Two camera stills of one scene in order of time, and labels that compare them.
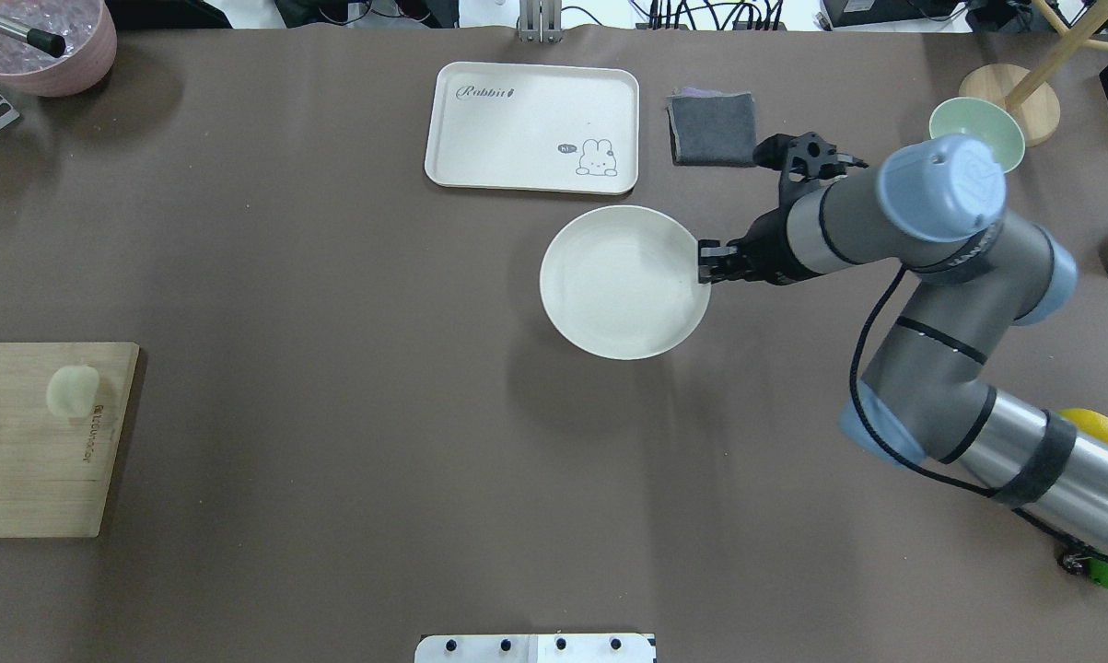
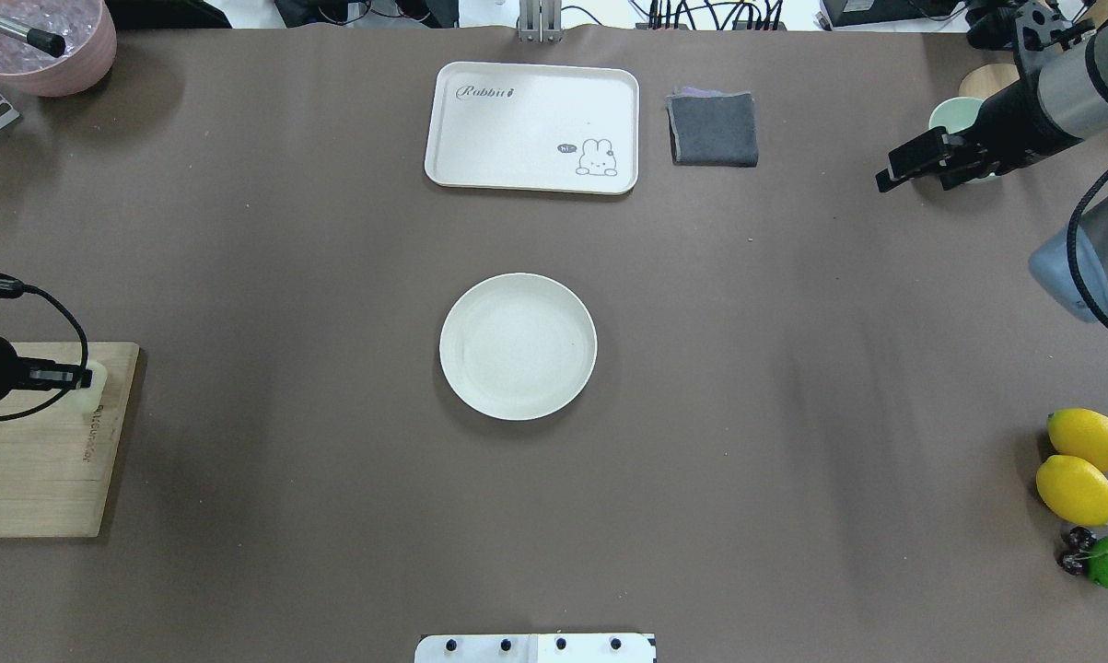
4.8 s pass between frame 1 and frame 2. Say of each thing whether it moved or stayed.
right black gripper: moved
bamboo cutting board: stayed
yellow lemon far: stayed
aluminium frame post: stayed
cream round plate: moved
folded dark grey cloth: stayed
